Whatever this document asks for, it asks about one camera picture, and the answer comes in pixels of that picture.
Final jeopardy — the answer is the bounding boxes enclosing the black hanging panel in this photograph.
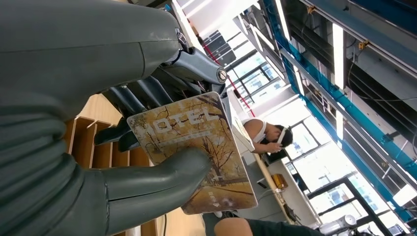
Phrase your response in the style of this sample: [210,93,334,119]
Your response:
[202,30,237,67]

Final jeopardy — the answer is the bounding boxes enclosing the hotel key card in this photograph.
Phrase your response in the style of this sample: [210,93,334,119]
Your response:
[126,91,259,216]

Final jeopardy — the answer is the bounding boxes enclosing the ceiling light bar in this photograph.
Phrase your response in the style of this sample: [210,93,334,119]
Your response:
[335,110,345,141]
[331,23,347,90]

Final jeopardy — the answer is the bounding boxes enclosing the wooden card organizer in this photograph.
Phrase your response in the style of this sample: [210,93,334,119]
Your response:
[63,93,157,236]

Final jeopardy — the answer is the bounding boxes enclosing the black monitor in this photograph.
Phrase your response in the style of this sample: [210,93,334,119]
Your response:
[263,148,290,165]

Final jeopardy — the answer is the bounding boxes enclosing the blue ceiling beam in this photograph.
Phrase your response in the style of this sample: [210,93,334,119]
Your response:
[260,0,417,222]

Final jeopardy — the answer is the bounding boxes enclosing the person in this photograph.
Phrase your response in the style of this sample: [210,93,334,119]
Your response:
[202,211,327,236]
[242,118,294,154]

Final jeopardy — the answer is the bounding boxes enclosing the silver machine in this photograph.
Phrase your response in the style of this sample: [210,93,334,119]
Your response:
[318,214,359,236]

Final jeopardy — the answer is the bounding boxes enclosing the brown box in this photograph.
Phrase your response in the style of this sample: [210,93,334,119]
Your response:
[271,173,289,190]

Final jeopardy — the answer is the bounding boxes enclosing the white long counter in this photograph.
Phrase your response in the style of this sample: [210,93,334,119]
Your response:
[252,153,322,225]

